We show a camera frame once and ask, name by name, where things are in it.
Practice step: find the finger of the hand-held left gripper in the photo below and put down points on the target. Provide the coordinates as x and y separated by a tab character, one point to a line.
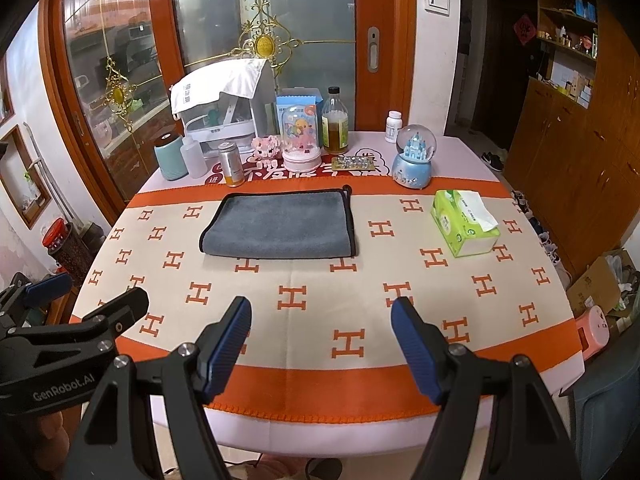
122	310
46	285

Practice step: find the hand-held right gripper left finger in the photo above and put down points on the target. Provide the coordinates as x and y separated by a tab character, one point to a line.
227	347

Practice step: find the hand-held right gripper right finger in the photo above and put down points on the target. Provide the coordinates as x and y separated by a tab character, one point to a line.
415	350

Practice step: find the grey towel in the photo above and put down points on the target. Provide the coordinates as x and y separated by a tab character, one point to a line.
280	225

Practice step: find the brown woven basket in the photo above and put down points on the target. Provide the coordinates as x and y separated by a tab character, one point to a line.
75	257

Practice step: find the red lidded container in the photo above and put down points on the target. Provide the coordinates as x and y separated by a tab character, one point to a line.
56	234

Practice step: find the orange patterned tablecloth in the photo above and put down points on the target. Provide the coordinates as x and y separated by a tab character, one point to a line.
310	280

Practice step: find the green tissue pack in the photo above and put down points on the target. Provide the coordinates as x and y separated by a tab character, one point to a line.
460	232

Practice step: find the teal round canister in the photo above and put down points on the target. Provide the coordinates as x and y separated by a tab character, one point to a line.
170	157

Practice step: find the white plastic bottle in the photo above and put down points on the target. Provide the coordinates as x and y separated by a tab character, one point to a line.
194	157

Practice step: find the row of shoes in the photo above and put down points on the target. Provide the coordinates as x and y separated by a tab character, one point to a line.
542	235

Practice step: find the pink plastic stool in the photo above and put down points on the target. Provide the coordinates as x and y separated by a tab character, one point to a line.
592	332

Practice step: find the blue castle snow globe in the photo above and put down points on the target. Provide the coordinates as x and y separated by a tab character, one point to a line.
412	170

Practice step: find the silver drink can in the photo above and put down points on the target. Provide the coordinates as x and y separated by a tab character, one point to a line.
231	165

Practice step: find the cardboard box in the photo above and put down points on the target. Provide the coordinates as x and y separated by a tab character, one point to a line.
590	285

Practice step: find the silver blister pack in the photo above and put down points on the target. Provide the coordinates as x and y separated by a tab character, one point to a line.
354	163

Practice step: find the duck snow globe pink base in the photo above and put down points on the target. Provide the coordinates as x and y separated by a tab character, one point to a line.
300	160

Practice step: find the grey plastic chair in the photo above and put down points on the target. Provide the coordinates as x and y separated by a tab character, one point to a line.
610	410

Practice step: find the gold door ornament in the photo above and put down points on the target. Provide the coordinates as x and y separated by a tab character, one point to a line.
264	45
118	94

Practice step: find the black sneaker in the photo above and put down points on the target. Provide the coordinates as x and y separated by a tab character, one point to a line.
492	161

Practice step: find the pink block toy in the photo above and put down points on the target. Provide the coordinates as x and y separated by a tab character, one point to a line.
266	145

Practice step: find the white pill bottle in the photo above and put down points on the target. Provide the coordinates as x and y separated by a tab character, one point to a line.
393	130

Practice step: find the glass bottle with yellow liquid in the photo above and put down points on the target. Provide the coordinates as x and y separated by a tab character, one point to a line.
335	130

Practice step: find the wooden framed glass door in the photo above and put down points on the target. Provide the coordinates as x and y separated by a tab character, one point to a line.
385	10
90	50

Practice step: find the white countertop appliance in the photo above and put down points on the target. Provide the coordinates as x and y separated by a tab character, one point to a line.
262	110

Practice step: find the white cloth cover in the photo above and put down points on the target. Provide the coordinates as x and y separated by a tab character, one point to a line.
220	82

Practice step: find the light blue carton box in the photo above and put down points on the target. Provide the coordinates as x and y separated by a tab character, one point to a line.
296	100

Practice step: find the wooden cabinet with shelves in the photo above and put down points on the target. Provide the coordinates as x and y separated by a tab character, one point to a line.
590	160

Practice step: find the red door decoration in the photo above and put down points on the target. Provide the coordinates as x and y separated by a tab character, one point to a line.
525	31

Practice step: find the white light switch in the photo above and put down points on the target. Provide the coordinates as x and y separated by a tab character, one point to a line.
436	1

